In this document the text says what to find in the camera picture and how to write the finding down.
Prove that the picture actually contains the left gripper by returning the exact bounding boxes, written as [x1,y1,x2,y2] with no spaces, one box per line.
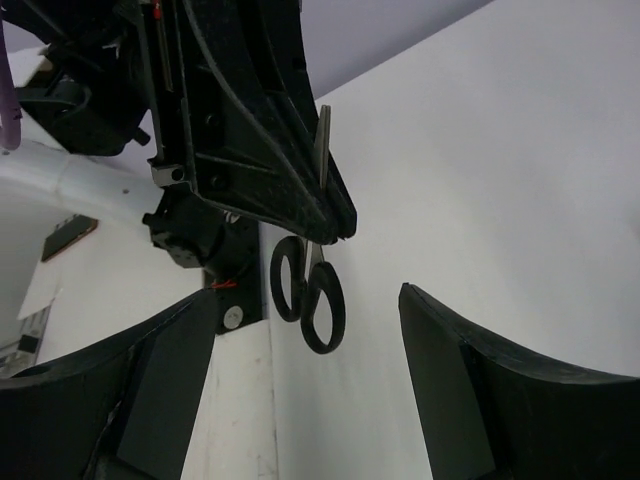
[121,1,357,245]

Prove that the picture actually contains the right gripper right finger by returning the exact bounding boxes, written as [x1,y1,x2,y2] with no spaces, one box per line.
[399,283,639,479]

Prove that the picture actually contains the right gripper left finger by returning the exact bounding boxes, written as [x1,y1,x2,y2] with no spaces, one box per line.
[1,289,220,479]

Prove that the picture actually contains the black handled scissors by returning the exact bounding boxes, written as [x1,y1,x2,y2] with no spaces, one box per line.
[269,103,347,355]

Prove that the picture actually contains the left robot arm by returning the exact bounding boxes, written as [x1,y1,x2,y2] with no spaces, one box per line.
[1,1,357,268]

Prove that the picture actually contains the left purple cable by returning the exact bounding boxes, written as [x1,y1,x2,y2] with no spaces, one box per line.
[0,19,24,151]

